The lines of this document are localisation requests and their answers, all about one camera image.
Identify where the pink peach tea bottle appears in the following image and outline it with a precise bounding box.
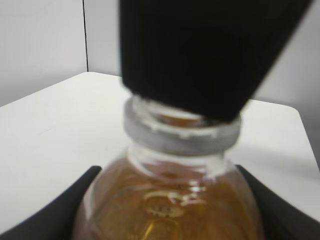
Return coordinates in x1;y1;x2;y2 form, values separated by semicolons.
71;96;265;240

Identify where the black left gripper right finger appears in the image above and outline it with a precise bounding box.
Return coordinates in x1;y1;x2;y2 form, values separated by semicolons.
236;164;320;240

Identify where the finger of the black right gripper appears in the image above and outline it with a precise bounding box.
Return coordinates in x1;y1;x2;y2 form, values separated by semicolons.
118;0;311;122

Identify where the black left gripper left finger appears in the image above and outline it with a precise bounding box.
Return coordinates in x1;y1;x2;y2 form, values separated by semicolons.
0;165;102;240

